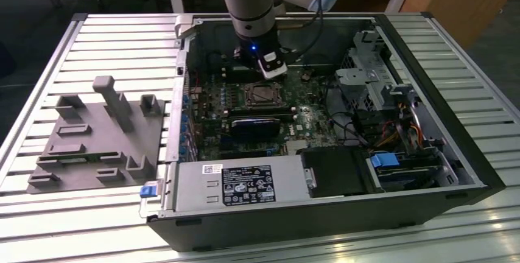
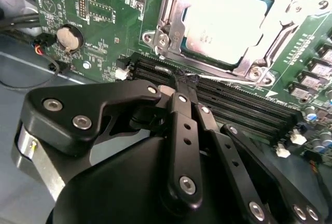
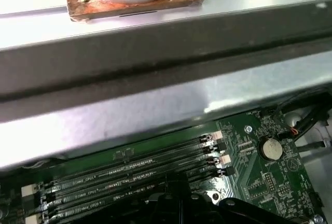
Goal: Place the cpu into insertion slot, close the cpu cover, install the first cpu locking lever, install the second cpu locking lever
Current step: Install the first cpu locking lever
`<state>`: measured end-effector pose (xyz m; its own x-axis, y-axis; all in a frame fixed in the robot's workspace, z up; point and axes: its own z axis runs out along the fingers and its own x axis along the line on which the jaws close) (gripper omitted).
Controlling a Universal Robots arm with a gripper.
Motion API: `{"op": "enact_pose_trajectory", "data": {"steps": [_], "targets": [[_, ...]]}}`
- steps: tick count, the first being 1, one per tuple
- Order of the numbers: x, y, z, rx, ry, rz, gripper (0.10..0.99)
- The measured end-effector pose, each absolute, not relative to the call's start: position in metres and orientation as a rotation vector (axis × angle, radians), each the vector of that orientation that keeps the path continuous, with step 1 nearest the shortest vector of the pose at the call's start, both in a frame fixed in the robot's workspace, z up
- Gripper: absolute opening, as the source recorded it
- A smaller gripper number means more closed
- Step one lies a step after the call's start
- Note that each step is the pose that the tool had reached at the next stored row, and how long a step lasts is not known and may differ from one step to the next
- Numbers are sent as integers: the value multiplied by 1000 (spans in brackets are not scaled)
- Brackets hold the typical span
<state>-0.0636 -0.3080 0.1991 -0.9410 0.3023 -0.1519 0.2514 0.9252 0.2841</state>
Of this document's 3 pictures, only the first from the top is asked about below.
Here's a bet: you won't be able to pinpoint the CPU with silver lid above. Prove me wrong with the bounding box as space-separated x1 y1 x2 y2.
252 88 276 101

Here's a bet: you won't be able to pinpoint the metal socket cover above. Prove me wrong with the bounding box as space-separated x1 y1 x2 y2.
243 82 285 107

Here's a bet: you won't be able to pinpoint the black RAM slot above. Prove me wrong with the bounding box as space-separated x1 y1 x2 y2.
228 111 296 119
229 107 295 113

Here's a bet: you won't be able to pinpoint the CPU socket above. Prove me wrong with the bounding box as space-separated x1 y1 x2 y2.
241 80 287 108

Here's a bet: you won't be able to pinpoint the black disk bay cover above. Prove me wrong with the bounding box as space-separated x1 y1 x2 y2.
296 147 383 199

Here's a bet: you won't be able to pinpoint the black graphics card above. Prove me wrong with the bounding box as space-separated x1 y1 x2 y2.
229 117 281 142

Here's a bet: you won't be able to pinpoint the green motherboard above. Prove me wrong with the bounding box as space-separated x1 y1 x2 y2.
188 68 343 162

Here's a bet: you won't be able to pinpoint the perforated metal drive cage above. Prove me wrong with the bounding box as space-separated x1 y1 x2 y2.
335 30 415 111

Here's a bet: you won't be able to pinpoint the small silver heatsink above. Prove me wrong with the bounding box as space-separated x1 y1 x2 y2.
285 140 307 155

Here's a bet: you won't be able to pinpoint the silver power supply unit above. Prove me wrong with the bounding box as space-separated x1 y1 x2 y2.
160 161 316 215

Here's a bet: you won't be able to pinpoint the hard disk in blue carrier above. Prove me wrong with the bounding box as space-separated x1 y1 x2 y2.
367 152 459 193

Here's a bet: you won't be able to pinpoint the blue case latch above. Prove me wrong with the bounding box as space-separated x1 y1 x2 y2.
139 180 160 199

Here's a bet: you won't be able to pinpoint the grey parts rack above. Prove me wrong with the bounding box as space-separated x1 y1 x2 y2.
24 75 168 195

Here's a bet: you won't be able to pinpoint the wooden cabinet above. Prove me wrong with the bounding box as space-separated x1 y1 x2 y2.
400 0 520 49

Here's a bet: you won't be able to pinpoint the black PC case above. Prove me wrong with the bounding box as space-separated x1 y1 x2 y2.
140 12 507 253

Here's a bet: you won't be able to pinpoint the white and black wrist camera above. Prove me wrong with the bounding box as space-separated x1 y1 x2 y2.
259 50 289 80

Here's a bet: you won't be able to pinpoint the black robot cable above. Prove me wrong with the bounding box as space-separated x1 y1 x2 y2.
291 0 325 63

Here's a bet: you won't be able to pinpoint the yellow power wires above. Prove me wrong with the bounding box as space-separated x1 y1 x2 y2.
376 101 423 149

